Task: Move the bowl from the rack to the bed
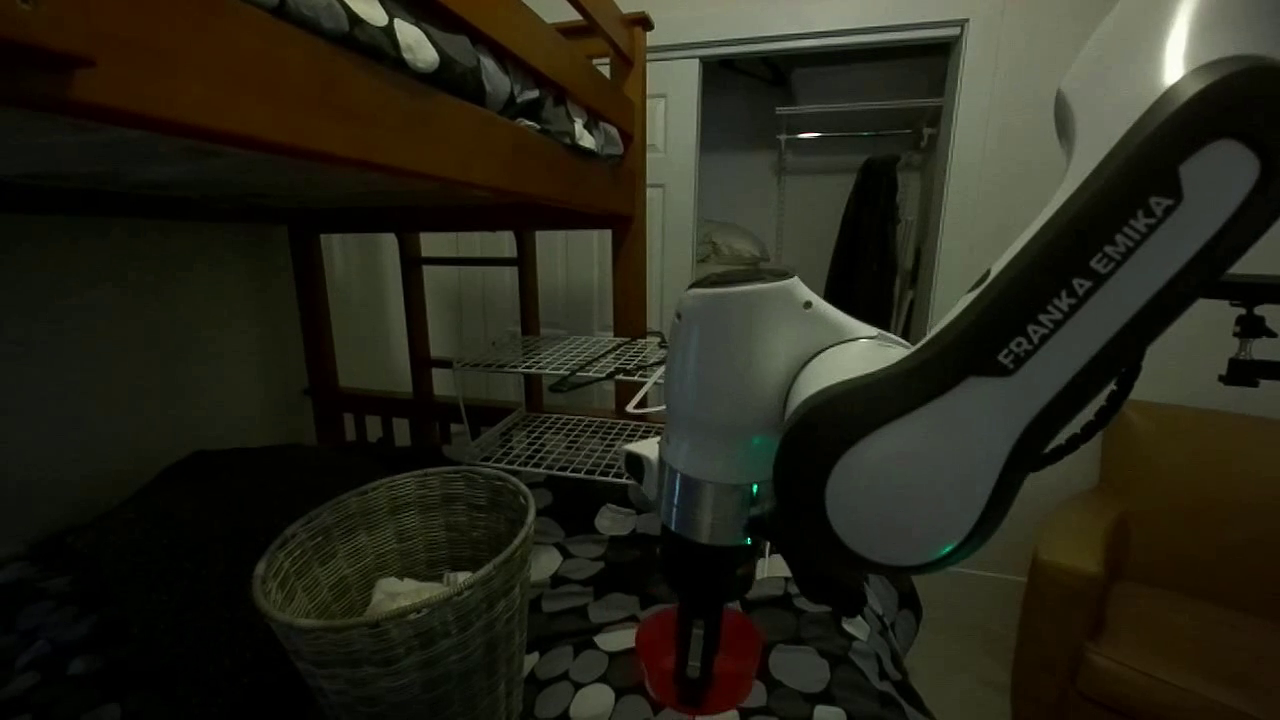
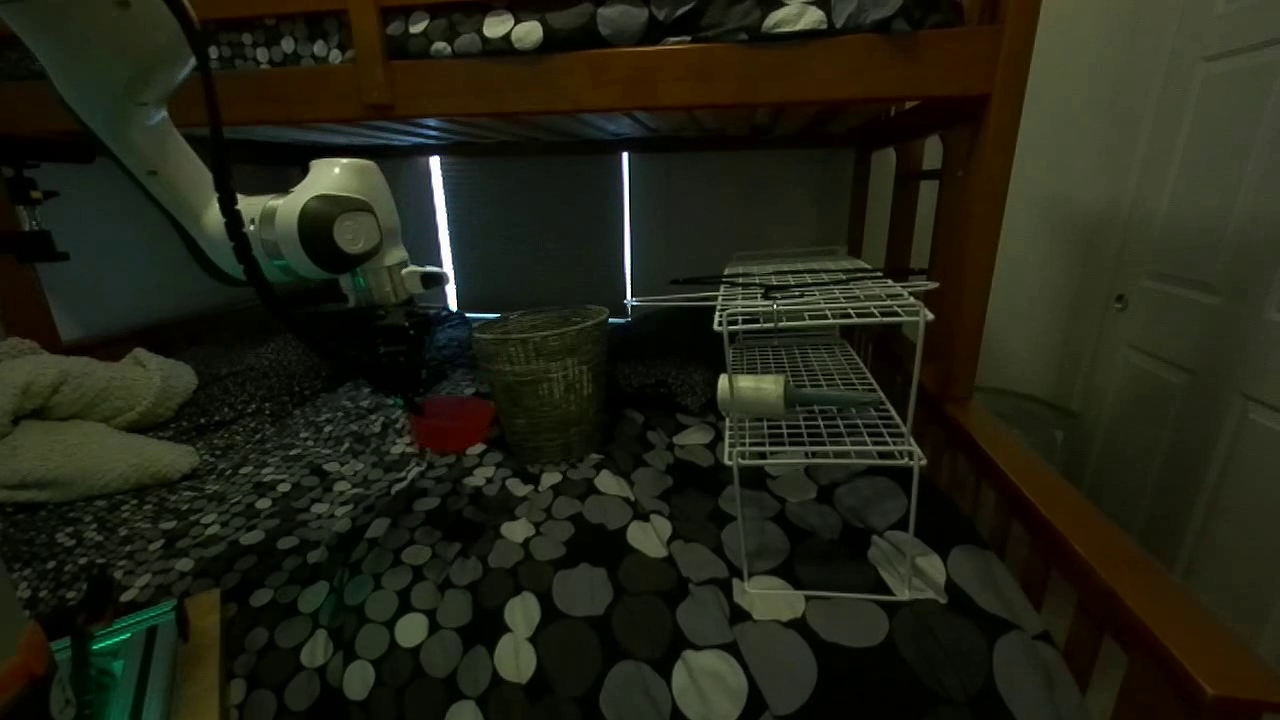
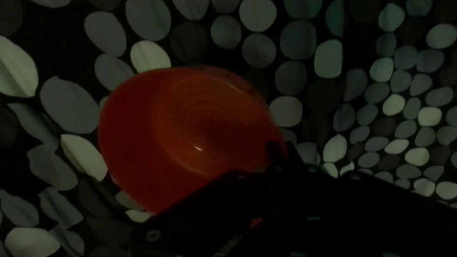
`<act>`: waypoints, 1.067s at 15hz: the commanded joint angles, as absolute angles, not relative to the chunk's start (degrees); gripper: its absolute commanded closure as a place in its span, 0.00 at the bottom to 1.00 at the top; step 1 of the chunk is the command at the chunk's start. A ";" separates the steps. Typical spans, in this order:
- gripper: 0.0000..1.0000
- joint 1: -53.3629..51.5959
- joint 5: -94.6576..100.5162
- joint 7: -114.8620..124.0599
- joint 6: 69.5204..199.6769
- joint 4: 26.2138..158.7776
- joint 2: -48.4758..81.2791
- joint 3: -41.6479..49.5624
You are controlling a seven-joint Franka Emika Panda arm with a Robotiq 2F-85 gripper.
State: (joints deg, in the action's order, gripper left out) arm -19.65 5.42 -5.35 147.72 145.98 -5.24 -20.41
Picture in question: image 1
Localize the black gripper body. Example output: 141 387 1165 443
659 527 764 621

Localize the red bowl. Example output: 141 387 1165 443
633 596 773 720

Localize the black dotted bedspread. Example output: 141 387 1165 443
0 440 940 720

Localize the woven wicker basket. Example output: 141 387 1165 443
249 465 538 720

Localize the white cloth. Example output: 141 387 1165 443
359 568 480 621

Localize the translucent mesh hamper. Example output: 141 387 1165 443
686 218 774 287

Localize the dark hanging jacket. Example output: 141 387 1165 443
821 148 908 341

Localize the yellow armchair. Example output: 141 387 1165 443
1009 395 1280 720

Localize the closet shelf with rod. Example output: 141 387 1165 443
767 93 946 152

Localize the dotted mattress cover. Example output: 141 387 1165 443
252 0 633 165

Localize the white wire rack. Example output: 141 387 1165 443
440 327 671 489

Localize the black camera on stand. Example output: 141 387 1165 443
1213 270 1280 393

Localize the wooden bunk bed frame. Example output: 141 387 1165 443
0 0 659 458

